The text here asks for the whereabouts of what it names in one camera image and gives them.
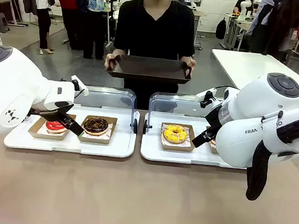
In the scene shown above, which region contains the dark brown serving tray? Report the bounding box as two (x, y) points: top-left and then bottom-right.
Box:
(105, 53), (193, 85)

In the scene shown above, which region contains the white display tray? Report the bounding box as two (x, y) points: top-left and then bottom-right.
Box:
(139, 110), (252, 170)
(3, 98), (140, 160)

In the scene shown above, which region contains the bystander in red shirt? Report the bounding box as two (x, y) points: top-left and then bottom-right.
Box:
(51, 0), (83, 51)

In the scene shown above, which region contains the red glazed donut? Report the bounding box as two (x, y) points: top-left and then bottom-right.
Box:
(44, 120), (68, 135)

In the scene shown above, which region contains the grey plastic stool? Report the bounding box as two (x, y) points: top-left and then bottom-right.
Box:
(0, 12), (12, 35)

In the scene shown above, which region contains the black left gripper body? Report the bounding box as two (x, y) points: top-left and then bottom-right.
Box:
(27, 98), (75, 123)

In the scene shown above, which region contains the clear plastic display lid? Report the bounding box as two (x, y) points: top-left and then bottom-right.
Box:
(142, 90), (225, 141)
(70, 84), (142, 133)

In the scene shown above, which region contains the black braided cable sleeve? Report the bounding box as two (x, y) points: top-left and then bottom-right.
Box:
(243, 110), (299, 206)

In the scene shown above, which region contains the person's right forearm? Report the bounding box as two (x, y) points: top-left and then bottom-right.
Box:
(112, 47), (131, 60)

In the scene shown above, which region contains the bystander in floral shirt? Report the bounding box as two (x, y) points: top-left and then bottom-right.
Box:
(71, 0), (111, 61)

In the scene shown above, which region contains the bystander in white shirt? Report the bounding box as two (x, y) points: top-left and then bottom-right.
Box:
(13, 0), (61, 56)

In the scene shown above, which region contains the person's left hand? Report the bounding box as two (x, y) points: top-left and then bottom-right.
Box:
(180, 56), (198, 77)

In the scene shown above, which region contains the chocolate donut with nuts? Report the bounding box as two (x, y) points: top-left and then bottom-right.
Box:
(82, 115), (110, 137)

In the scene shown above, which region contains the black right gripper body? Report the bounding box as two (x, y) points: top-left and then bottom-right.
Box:
(204, 105), (226, 131)

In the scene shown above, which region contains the person's left forearm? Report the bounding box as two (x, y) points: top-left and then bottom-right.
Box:
(178, 54), (195, 62)

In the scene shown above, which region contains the yellow sprinkled donut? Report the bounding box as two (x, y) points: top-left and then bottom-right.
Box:
(162, 123), (189, 146)

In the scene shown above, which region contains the bystander in black clothes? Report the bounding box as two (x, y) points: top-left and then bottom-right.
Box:
(232, 0), (255, 17)

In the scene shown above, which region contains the person in black shirt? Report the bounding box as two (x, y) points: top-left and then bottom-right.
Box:
(107, 0), (202, 115)

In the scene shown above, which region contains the black backpack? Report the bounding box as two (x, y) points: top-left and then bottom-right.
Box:
(214, 16), (228, 41)

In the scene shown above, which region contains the person's right hand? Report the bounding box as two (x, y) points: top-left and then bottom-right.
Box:
(103, 52), (123, 74)

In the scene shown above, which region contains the white background table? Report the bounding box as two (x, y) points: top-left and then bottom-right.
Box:
(208, 48), (299, 104)

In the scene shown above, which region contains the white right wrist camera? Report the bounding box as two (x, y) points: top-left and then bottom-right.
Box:
(195, 86), (219, 109)

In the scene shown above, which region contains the white printed paper liner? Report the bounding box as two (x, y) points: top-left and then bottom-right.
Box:
(36, 119), (69, 138)
(80, 120), (114, 142)
(160, 124), (191, 149)

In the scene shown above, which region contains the thin black camera cable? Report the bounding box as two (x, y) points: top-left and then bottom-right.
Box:
(214, 84), (241, 92)

